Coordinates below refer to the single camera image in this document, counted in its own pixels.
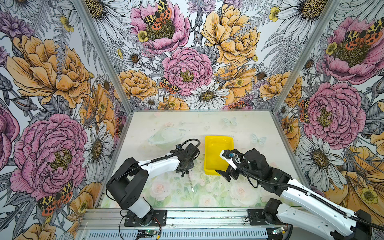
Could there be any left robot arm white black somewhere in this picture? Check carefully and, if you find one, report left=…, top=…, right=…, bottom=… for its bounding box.
left=106, top=139, right=201, bottom=225

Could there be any white slotted cable duct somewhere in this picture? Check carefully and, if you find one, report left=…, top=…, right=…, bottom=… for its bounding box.
left=84, top=228, right=269, bottom=240

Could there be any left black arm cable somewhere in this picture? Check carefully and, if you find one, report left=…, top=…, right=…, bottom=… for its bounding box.
left=131, top=138, right=202, bottom=175

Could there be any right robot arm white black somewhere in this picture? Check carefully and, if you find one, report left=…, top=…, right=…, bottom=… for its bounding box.
left=217, top=149, right=372, bottom=240

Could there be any green circuit board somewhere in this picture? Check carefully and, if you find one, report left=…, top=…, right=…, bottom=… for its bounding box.
left=272, top=227, right=286, bottom=235
left=136, top=230, right=160, bottom=240

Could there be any black handled screwdriver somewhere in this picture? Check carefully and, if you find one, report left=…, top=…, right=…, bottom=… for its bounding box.
left=186, top=171, right=195, bottom=193

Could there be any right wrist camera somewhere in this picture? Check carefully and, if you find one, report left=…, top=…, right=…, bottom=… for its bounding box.
left=220, top=150, right=237, bottom=170

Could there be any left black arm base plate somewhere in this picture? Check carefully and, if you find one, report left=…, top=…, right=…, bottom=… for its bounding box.
left=124, top=210, right=168, bottom=227

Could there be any yellow plastic bin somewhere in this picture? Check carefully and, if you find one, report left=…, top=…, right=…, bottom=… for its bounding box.
left=204, top=136, right=234, bottom=176

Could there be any left green circuit board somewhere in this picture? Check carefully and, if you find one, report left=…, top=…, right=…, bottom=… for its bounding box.
left=136, top=230, right=160, bottom=240

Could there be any right green circuit board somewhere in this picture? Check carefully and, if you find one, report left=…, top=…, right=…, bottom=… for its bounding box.
left=272, top=227, right=286, bottom=235

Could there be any aluminium mounting rail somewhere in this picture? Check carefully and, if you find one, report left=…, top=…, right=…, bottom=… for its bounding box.
left=79, top=206, right=289, bottom=230

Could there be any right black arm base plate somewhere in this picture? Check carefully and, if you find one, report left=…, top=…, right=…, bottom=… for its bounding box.
left=245, top=209, right=269, bottom=226

